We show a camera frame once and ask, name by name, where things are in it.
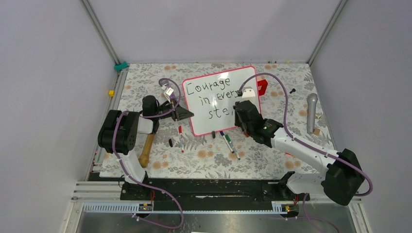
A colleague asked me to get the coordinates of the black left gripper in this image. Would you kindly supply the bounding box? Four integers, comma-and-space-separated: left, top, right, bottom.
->
154, 98, 194, 121

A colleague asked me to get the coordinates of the floral table mat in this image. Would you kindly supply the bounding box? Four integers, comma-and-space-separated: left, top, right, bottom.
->
118, 63, 333, 180

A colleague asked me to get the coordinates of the teal clamp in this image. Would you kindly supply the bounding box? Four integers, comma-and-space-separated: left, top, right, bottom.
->
114, 62, 129, 72

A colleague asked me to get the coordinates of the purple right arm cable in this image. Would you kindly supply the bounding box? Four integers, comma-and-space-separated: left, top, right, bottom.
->
238, 72, 374, 233

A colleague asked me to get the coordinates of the green capped marker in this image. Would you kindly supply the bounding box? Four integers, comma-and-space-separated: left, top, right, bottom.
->
225, 134, 240, 160

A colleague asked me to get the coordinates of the red lego brick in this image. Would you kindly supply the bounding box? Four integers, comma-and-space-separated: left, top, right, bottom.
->
257, 76, 268, 96

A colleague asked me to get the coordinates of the red capped marker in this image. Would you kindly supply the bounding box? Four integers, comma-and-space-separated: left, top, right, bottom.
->
178, 126, 185, 153

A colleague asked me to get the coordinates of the pink framed whiteboard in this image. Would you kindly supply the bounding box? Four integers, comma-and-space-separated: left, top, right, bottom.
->
182, 66, 257, 136

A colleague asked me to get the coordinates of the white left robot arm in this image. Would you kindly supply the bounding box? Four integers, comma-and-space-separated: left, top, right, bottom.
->
98, 95, 194, 200

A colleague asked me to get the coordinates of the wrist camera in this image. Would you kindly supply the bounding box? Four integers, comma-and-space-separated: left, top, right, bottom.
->
241, 88, 257, 101
163, 87, 176, 102

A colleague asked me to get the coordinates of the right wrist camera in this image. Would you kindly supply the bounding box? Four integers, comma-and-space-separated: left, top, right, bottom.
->
241, 88, 257, 101

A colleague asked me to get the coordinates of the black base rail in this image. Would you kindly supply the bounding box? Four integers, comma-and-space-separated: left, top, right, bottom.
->
120, 172, 304, 211

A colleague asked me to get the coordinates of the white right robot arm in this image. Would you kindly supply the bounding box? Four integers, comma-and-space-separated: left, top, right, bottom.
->
233, 100, 366, 206

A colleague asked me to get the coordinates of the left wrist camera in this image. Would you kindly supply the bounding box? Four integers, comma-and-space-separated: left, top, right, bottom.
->
163, 87, 176, 102

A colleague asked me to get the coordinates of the blue capped marker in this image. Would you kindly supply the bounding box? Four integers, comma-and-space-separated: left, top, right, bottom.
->
219, 131, 234, 153

